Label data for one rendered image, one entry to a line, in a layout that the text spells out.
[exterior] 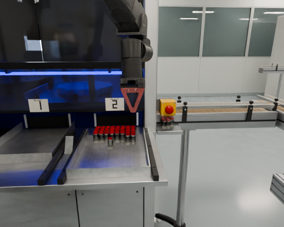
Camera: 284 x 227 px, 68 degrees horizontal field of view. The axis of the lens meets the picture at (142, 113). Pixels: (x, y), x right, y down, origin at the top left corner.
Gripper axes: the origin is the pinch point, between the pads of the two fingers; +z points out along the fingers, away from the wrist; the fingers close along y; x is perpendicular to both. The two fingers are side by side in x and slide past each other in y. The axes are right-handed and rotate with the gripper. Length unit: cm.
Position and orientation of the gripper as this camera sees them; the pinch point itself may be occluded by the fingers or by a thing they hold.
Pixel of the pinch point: (133, 109)
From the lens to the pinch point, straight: 62.6
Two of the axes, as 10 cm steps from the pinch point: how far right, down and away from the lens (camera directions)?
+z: 0.3, 9.9, 1.6
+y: -0.7, -1.5, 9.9
